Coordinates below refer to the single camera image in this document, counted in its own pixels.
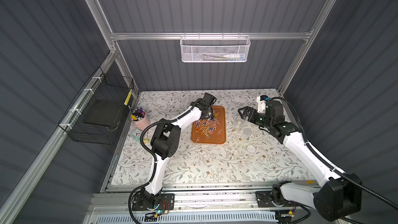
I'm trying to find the clear candy jar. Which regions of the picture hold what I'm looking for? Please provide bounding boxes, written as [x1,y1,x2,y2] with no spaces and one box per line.
[233,118,244,132]
[205,108,215,120]

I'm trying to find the white jar lid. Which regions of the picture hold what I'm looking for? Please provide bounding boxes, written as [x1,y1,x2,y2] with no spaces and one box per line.
[242,128,252,137]
[246,145,256,154]

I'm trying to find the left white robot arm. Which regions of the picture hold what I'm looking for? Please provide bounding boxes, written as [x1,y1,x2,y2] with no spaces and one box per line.
[140,93,216,208]

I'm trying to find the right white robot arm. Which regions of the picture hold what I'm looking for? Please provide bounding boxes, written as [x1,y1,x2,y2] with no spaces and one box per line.
[238,95,362,222]

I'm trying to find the pile of colourful lollipops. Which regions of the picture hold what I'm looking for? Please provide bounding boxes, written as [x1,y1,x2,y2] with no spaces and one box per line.
[192,118,223,144]

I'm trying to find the brown wooden tray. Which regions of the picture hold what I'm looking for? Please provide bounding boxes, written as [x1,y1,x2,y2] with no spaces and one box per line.
[191,106,227,145]

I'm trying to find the white pen in basket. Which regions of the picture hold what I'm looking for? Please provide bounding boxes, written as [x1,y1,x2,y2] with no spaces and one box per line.
[222,54,245,60]

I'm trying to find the pink pen cup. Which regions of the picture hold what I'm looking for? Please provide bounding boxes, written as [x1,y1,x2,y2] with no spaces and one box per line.
[131,107,150,131]

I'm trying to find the yellow marker pen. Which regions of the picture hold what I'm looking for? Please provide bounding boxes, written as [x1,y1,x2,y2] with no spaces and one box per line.
[124,89,133,106]

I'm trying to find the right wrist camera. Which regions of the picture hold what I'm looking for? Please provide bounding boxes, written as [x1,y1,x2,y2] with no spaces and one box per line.
[256,95,270,113]

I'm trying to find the right black corrugated cable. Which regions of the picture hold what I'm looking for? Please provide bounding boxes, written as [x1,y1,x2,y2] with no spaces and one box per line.
[270,96,398,224]

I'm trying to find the black corrugated cable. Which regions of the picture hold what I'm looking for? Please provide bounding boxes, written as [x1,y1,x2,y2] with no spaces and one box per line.
[128,97,203,224]
[270,96,398,224]

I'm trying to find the white wire mesh basket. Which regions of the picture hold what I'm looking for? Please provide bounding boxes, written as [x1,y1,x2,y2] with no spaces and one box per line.
[179,34,251,63]

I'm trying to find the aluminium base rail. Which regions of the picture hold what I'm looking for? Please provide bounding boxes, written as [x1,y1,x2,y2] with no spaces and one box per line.
[86,183,340,215]

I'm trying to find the black wire basket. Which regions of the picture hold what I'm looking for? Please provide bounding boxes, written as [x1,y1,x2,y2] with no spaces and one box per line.
[59,68,135,145]

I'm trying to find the left black corrugated cable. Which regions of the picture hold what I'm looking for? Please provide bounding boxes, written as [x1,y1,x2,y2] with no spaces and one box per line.
[128,97,203,224]

